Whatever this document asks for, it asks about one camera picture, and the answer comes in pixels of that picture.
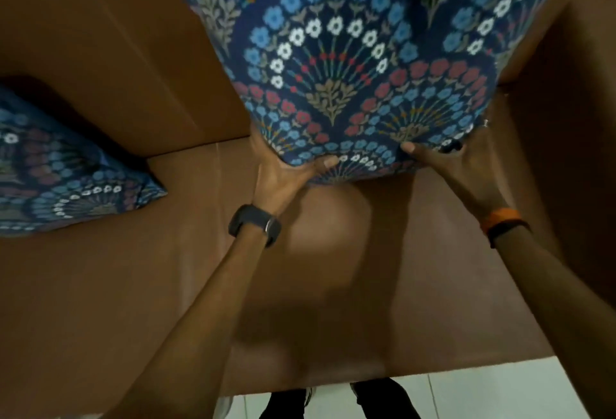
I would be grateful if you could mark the person's right thumb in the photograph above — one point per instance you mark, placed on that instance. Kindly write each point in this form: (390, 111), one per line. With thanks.
(423, 155)

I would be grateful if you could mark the orange wristband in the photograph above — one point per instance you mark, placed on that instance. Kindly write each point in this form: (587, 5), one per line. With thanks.
(503, 221)

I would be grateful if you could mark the person's leg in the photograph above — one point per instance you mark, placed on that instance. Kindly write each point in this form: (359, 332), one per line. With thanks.
(385, 399)
(286, 404)

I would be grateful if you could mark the person's left leg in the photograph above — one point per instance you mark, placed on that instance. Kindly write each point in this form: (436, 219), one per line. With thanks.
(286, 404)

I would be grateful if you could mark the black wristwatch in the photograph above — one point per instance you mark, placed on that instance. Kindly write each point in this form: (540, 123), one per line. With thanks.
(255, 224)

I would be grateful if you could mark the brown sofa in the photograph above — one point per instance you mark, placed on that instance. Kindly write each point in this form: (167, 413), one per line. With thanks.
(144, 250)

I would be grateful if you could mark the person's left thumb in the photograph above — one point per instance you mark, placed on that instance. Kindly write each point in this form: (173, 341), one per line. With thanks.
(317, 166)

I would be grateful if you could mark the large blue floral cushion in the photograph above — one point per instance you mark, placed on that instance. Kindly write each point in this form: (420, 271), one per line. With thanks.
(356, 53)

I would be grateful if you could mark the person's left hand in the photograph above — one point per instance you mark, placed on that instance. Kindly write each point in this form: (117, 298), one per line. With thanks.
(276, 183)

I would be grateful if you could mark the person's left forearm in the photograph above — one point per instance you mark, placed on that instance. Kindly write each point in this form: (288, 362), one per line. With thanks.
(192, 327)

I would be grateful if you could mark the small blue floral cushion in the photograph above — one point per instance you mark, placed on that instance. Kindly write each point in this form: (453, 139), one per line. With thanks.
(62, 168)

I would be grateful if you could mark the person's right leg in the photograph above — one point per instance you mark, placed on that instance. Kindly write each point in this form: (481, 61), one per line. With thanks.
(385, 399)

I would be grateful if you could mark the person's right forearm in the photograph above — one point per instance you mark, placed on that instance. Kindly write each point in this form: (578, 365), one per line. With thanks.
(563, 313)

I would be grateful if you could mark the person's right hand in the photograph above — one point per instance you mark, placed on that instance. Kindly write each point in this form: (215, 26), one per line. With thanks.
(464, 173)

